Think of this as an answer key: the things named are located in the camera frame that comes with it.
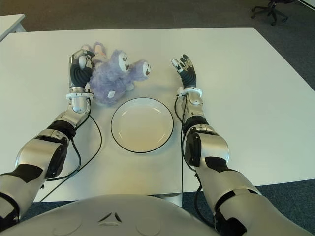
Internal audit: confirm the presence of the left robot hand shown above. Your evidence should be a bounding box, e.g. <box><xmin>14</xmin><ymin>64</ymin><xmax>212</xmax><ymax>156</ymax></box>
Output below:
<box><xmin>68</xmin><ymin>49</ymin><xmax>96</xmax><ymax>89</ymax></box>

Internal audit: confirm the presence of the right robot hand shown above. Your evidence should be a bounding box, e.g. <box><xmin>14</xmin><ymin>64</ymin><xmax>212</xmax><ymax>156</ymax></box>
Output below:
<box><xmin>171</xmin><ymin>54</ymin><xmax>198</xmax><ymax>89</ymax></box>

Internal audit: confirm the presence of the purple plush doll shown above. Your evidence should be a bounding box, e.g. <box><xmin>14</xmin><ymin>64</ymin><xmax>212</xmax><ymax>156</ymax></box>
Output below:
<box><xmin>81</xmin><ymin>42</ymin><xmax>152</xmax><ymax>107</ymax></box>

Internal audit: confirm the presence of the white plate black rim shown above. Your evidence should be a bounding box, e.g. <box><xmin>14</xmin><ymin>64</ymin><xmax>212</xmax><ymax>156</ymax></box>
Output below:
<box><xmin>110</xmin><ymin>97</ymin><xmax>175</xmax><ymax>153</ymax></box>

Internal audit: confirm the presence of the grey side desk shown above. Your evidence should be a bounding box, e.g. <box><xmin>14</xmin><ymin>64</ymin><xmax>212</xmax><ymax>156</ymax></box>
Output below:
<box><xmin>0</xmin><ymin>14</ymin><xmax>27</xmax><ymax>43</ymax></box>

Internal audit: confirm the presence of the black office chair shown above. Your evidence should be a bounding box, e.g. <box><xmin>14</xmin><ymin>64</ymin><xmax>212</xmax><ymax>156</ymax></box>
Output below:
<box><xmin>250</xmin><ymin>0</ymin><xmax>289</xmax><ymax>26</ymax></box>

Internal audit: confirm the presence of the white table leg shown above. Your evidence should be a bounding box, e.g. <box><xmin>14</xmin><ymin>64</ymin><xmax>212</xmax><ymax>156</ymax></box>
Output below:
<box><xmin>152</xmin><ymin>193</ymin><xmax>183</xmax><ymax>207</ymax></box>

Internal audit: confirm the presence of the grey robot torso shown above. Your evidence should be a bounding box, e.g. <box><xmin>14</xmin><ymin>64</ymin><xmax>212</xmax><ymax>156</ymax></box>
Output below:
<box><xmin>18</xmin><ymin>193</ymin><xmax>222</xmax><ymax>236</ymax></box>

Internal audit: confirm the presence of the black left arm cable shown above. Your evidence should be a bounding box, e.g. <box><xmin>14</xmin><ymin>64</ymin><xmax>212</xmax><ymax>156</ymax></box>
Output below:
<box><xmin>39</xmin><ymin>114</ymin><xmax>103</xmax><ymax>202</ymax></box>

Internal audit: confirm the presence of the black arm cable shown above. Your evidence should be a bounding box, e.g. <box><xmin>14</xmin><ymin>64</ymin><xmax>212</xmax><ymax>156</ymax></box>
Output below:
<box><xmin>174</xmin><ymin>97</ymin><xmax>197</xmax><ymax>206</ymax></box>
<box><xmin>39</xmin><ymin>114</ymin><xmax>103</xmax><ymax>202</ymax></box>

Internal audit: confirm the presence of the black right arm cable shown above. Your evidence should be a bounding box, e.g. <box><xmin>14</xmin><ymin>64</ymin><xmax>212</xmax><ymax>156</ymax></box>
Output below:
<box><xmin>174</xmin><ymin>97</ymin><xmax>197</xmax><ymax>206</ymax></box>

